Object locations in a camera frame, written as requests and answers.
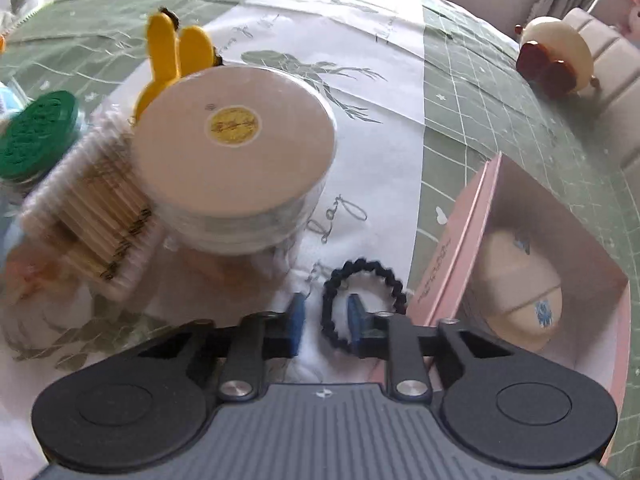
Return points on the yellow rubber duck toy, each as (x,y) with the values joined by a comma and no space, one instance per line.
(162,45)

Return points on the pink plush toy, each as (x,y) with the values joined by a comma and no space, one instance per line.
(632,15)

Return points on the cream round plush brown feet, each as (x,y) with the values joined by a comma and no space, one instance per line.
(555,40)

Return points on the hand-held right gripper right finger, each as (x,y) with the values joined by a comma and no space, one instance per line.
(356,326)

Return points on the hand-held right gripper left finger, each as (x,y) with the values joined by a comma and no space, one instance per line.
(296,321)

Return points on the green printed bed sheet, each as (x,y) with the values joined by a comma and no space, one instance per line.
(350,35)

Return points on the beige egg-shaped sponge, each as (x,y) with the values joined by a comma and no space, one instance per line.
(510,290)

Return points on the pink cardboard box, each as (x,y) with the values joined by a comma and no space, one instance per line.
(450,260)

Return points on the clear powder jar beige lid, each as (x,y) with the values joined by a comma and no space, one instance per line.
(200,135)

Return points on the blue soft pack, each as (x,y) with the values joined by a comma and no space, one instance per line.
(7,102)

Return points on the green lidded glass jar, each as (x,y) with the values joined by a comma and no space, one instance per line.
(35,130)

